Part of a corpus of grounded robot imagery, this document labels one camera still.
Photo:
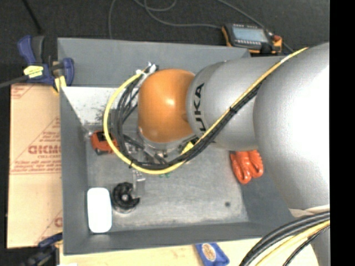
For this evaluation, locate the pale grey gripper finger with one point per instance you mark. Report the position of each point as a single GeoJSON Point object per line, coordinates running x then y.
{"type": "Point", "coordinates": [141, 184]}
{"type": "Point", "coordinates": [135, 181]}

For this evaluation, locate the grey metal bin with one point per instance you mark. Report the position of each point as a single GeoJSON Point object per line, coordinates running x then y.
{"type": "Point", "coordinates": [180, 198]}

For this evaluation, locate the orange and black tape measure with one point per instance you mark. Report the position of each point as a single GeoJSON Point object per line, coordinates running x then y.
{"type": "Point", "coordinates": [100, 143]}

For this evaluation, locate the white rounded block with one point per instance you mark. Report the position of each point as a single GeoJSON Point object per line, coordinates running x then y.
{"type": "Point", "coordinates": [99, 210]}

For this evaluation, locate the orange toy lobster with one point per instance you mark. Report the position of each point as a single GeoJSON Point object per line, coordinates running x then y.
{"type": "Point", "coordinates": [245, 165]}

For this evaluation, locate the brown cardboard board, red print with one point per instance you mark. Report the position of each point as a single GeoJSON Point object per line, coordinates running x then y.
{"type": "Point", "coordinates": [33, 176]}

